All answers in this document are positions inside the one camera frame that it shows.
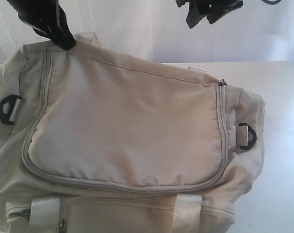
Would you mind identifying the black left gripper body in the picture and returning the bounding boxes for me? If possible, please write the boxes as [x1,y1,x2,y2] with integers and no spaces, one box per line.
[17,0,65,39]

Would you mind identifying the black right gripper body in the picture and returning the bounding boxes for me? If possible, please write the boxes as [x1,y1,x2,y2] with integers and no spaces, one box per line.
[176,0,244,15]

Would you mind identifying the beige fabric duffel bag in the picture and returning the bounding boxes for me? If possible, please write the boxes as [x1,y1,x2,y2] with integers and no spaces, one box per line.
[0,35,264,233]

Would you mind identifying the white curtain backdrop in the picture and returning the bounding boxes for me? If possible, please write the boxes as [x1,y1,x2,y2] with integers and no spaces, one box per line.
[0,0,294,65]

